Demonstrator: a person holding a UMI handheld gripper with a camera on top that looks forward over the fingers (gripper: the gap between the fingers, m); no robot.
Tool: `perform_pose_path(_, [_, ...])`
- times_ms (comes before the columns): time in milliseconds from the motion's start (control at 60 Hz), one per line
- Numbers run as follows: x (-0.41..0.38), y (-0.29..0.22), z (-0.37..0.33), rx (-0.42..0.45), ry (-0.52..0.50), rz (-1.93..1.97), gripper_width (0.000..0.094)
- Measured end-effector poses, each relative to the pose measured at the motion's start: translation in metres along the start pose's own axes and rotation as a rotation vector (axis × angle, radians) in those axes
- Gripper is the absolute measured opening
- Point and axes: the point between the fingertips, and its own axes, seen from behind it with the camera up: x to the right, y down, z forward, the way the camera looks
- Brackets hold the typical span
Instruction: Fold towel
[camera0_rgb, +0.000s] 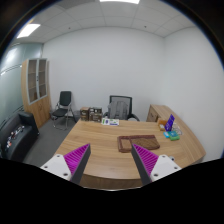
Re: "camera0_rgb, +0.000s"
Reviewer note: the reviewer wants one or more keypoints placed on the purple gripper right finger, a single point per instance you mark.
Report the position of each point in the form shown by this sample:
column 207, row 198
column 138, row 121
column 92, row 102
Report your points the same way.
column 152, row 167

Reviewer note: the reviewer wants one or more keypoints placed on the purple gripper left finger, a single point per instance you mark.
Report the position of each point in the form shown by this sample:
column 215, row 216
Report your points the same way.
column 70, row 166

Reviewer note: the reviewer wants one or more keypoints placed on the brown folded towel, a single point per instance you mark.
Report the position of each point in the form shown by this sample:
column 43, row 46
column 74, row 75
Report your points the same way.
column 146, row 141

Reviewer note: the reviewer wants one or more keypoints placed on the blue packet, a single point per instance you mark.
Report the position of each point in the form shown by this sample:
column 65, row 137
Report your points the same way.
column 166, row 134

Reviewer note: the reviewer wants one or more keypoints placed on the green packet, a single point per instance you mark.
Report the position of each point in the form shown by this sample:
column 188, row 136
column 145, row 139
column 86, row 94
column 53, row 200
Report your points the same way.
column 173, row 136

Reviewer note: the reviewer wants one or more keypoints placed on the wooden office desk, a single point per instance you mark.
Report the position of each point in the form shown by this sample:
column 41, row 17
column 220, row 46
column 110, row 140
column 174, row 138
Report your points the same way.
column 108, row 168

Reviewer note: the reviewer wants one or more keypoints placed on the purple box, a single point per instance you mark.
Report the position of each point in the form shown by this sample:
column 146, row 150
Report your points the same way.
column 169, row 124

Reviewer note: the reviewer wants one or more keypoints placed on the orange small box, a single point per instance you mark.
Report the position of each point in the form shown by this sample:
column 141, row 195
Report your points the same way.
column 161, row 121

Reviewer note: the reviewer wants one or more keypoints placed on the black visitor chair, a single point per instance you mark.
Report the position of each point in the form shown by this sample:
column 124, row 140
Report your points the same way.
column 63, row 107

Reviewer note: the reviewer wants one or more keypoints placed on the white green paper booklet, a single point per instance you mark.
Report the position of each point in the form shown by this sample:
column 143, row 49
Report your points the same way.
column 110, row 122

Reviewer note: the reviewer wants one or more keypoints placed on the wooden side cabinet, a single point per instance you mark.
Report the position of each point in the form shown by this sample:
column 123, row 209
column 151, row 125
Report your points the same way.
column 153, row 114

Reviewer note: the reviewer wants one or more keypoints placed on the brown cardboard box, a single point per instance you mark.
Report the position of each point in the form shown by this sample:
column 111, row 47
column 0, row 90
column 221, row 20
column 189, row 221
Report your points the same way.
column 84, row 113

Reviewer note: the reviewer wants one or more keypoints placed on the dark cardboard box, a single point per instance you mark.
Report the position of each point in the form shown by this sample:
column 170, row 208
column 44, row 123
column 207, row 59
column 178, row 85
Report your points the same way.
column 95, row 114

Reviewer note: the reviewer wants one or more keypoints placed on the black leather sofa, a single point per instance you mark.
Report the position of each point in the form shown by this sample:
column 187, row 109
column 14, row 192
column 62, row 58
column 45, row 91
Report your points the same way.
column 17, row 136

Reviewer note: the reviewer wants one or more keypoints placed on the grey mesh office chair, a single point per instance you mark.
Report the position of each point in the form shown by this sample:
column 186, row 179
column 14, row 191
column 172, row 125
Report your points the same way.
column 120, row 107

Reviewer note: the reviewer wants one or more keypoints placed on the wooden glass-door cabinet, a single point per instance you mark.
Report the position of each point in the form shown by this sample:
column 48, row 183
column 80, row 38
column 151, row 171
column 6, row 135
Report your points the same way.
column 34, row 88

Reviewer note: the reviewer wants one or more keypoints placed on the ceiling light panel left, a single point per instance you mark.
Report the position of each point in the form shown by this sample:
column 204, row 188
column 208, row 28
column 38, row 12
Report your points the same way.
column 27, row 30

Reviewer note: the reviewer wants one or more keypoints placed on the ceiling light panel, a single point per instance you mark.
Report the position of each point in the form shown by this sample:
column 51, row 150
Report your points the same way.
column 122, row 1
column 27, row 30

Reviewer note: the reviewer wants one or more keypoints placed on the ceiling light panel top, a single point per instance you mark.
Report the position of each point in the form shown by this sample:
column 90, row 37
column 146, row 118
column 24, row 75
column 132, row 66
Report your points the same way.
column 122, row 1

